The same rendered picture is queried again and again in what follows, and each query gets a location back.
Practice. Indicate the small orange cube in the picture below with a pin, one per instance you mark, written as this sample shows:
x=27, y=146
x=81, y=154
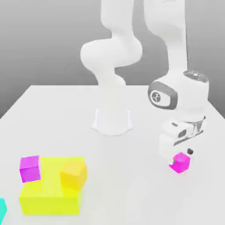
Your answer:
x=73, y=174

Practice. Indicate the large yellow box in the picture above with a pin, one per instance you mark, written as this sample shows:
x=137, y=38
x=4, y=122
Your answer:
x=49, y=200

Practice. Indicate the small cyan cube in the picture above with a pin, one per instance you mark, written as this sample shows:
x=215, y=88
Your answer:
x=2, y=208

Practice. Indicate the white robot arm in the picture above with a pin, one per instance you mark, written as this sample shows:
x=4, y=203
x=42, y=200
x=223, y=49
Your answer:
x=112, y=52

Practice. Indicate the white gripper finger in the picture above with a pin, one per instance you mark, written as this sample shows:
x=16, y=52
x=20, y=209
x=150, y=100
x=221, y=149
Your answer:
x=171, y=161
x=190, y=151

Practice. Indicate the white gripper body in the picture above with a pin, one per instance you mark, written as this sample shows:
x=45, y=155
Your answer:
x=166, y=145

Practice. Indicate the small magenta cube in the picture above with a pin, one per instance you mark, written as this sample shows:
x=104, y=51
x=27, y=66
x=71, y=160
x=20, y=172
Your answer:
x=181, y=163

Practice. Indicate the small purple cube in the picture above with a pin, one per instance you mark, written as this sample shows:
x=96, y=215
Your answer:
x=29, y=169

